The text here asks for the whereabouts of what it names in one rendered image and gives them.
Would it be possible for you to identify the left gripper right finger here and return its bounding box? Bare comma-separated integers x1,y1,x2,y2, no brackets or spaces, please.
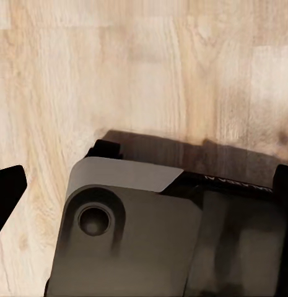
273,164,288,208

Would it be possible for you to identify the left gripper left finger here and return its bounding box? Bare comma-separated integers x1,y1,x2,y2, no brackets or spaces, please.
0,165,27,231

